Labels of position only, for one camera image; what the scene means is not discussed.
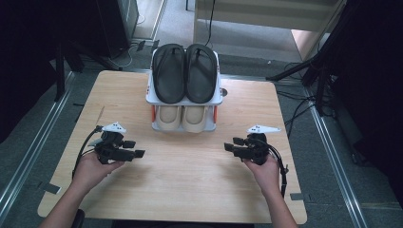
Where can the black metal stand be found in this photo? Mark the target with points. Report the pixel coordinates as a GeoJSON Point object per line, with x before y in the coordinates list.
{"type": "Point", "coordinates": [60, 79]}

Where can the person's right hand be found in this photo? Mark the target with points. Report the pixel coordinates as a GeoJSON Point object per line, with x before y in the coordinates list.
{"type": "Point", "coordinates": [266, 177]}

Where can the metal floor rail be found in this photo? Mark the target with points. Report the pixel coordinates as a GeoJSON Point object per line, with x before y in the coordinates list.
{"type": "Point", "coordinates": [34, 145]}
{"type": "Point", "coordinates": [332, 152]}

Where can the black tripod stand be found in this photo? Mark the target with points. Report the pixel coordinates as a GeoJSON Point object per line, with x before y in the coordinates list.
{"type": "Point", "coordinates": [291, 70]}

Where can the dark computer tower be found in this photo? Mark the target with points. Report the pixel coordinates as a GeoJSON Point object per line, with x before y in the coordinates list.
{"type": "Point", "coordinates": [128, 19]}

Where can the black curtain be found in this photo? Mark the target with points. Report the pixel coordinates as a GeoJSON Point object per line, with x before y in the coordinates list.
{"type": "Point", "coordinates": [374, 79]}
{"type": "Point", "coordinates": [31, 47]}

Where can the white two-tier shoe rack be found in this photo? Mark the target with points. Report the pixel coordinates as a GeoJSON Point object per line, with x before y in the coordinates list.
{"type": "Point", "coordinates": [149, 98]}

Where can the cream clog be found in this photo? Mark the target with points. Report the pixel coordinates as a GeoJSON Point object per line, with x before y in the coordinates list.
{"type": "Point", "coordinates": [168, 116]}
{"type": "Point", "coordinates": [195, 117]}

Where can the black flip-flop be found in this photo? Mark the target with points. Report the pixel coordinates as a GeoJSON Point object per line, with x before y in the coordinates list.
{"type": "Point", "coordinates": [201, 74]}
{"type": "Point", "coordinates": [169, 76]}

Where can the dark tape strip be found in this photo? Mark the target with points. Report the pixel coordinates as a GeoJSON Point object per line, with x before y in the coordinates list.
{"type": "Point", "coordinates": [297, 196]}
{"type": "Point", "coordinates": [52, 188]}

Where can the person's left hand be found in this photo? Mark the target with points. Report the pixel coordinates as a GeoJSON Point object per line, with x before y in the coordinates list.
{"type": "Point", "coordinates": [90, 174]}

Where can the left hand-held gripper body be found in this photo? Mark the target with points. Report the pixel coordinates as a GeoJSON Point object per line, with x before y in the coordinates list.
{"type": "Point", "coordinates": [111, 152]}

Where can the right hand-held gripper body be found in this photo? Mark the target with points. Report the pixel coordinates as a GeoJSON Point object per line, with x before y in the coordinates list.
{"type": "Point", "coordinates": [256, 152]}

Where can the beige wooden cabinet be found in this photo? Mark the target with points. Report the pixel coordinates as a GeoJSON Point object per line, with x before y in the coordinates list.
{"type": "Point", "coordinates": [253, 19]}

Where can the small grey round cap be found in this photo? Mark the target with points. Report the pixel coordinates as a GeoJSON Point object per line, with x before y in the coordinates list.
{"type": "Point", "coordinates": [224, 92]}

